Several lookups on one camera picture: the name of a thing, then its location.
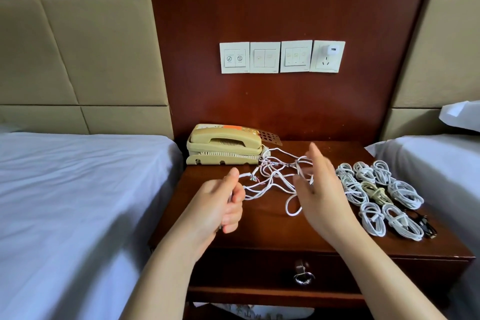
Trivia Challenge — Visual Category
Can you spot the white crumpled bag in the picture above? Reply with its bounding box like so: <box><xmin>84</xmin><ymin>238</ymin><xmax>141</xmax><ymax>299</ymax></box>
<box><xmin>213</xmin><ymin>303</ymin><xmax>316</xmax><ymax>320</ymax></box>

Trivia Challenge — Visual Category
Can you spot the bed white sheet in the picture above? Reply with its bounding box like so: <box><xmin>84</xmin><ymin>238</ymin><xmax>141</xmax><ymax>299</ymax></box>
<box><xmin>365</xmin><ymin>133</ymin><xmax>480</xmax><ymax>320</ymax></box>
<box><xmin>0</xmin><ymin>132</ymin><xmax>185</xmax><ymax>320</ymax></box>

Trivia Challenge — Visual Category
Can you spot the white pillow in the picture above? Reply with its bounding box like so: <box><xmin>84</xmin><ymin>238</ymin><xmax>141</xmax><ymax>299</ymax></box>
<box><xmin>438</xmin><ymin>100</ymin><xmax>480</xmax><ymax>133</ymax></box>

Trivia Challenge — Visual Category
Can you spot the wooden nightstand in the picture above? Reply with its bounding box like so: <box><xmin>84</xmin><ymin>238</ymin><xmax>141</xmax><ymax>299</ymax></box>
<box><xmin>148</xmin><ymin>141</ymin><xmax>476</xmax><ymax>320</ymax></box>

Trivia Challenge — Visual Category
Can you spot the metal ring drawer handle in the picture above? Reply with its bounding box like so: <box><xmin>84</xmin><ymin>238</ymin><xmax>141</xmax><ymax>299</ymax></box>
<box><xmin>292</xmin><ymin>259</ymin><xmax>317</xmax><ymax>287</ymax></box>

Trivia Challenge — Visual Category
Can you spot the cream cable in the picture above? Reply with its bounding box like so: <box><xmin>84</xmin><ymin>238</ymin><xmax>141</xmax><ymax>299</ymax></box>
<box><xmin>362</xmin><ymin>181</ymin><xmax>393</xmax><ymax>207</ymax></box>

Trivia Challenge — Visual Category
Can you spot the dark wooden wall panel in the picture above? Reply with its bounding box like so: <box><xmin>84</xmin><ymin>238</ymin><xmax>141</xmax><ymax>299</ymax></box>
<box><xmin>144</xmin><ymin>0</ymin><xmax>438</xmax><ymax>148</ymax></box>

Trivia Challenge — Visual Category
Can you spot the white wall socket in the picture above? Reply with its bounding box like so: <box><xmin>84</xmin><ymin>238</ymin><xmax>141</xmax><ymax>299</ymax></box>
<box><xmin>309</xmin><ymin>40</ymin><xmax>347</xmax><ymax>74</ymax></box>

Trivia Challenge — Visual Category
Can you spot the tangle of white cables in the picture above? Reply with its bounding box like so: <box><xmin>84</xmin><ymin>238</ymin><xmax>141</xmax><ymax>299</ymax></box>
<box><xmin>238</xmin><ymin>147</ymin><xmax>316</xmax><ymax>217</ymax></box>

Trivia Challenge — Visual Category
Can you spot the left bed white sheet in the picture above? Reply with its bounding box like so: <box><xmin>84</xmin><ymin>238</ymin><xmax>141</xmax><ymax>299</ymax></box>
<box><xmin>0</xmin><ymin>132</ymin><xmax>185</xmax><ymax>320</ymax></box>

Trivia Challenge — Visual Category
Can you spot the beige padded headboard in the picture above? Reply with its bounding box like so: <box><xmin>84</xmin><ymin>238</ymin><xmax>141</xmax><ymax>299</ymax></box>
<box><xmin>0</xmin><ymin>0</ymin><xmax>175</xmax><ymax>139</ymax></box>
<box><xmin>380</xmin><ymin>0</ymin><xmax>480</xmax><ymax>141</ymax></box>

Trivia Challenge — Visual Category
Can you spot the person's left hand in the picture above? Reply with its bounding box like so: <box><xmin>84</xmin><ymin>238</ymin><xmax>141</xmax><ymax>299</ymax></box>
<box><xmin>171</xmin><ymin>167</ymin><xmax>247</xmax><ymax>253</ymax></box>

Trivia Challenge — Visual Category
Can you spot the person's left forearm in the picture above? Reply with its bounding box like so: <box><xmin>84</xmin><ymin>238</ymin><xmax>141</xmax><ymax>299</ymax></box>
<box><xmin>120</xmin><ymin>239</ymin><xmax>207</xmax><ymax>320</ymax></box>

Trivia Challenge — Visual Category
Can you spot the thin black cable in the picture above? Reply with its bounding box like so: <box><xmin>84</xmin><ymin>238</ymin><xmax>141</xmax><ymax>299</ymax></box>
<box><xmin>411</xmin><ymin>212</ymin><xmax>438</xmax><ymax>239</ymax></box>

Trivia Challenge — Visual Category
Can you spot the right bed white sheet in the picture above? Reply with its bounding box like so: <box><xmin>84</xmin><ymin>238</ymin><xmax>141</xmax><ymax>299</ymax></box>
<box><xmin>365</xmin><ymin>133</ymin><xmax>480</xmax><ymax>320</ymax></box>

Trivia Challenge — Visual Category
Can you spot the white triple rocker wall switch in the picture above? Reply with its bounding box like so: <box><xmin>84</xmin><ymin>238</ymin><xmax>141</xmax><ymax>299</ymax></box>
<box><xmin>279</xmin><ymin>40</ymin><xmax>314</xmax><ymax>74</ymax></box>

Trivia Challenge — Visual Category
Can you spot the dark wooden drawer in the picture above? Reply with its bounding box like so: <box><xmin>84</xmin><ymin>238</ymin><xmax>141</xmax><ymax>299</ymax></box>
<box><xmin>191</xmin><ymin>248</ymin><xmax>451</xmax><ymax>293</ymax></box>

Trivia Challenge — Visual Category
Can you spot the white double rocker wall switch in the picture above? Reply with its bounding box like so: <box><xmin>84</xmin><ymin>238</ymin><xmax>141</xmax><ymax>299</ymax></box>
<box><xmin>249</xmin><ymin>41</ymin><xmax>282</xmax><ymax>75</ymax></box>

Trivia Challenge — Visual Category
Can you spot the person's right hand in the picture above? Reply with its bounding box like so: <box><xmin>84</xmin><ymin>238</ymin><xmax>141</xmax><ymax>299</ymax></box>
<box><xmin>292</xmin><ymin>142</ymin><xmax>363</xmax><ymax>250</ymax></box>

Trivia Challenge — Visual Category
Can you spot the beige corded telephone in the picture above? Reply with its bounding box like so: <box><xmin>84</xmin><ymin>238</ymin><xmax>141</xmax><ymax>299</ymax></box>
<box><xmin>186</xmin><ymin>123</ymin><xmax>283</xmax><ymax>166</ymax></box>

